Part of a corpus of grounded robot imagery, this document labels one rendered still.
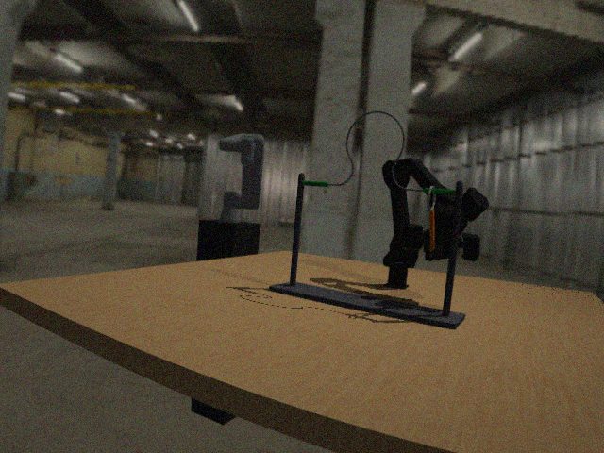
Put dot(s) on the orange handle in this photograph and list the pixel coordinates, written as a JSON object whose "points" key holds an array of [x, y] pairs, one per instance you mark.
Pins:
{"points": [[431, 216]]}

